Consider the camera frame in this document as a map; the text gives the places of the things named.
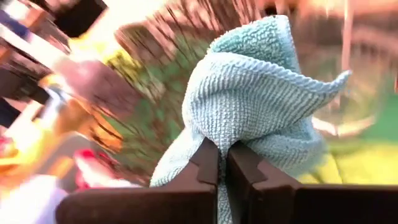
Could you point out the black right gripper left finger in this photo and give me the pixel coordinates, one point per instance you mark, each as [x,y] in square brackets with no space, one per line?
[192,193]

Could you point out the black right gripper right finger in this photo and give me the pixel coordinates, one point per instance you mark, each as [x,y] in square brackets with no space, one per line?
[261,196]

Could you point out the blue microfiber towel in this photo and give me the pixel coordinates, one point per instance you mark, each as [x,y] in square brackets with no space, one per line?
[245,99]

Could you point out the yellow microfiber towel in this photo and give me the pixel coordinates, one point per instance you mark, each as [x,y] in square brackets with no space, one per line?
[357,168]

